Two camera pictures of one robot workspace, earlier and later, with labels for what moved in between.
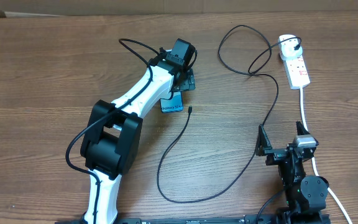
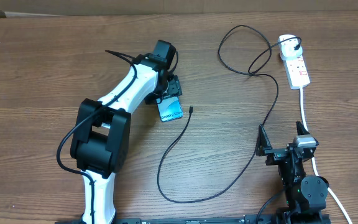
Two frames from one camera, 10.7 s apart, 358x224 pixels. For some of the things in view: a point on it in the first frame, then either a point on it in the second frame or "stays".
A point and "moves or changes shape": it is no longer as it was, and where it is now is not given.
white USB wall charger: [286, 48] stays
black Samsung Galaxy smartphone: [173, 104] moves or changes shape
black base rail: [252, 219] stays
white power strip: [297, 73] stays
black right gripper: [276, 154] stays
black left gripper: [188, 81] -> [174, 89]
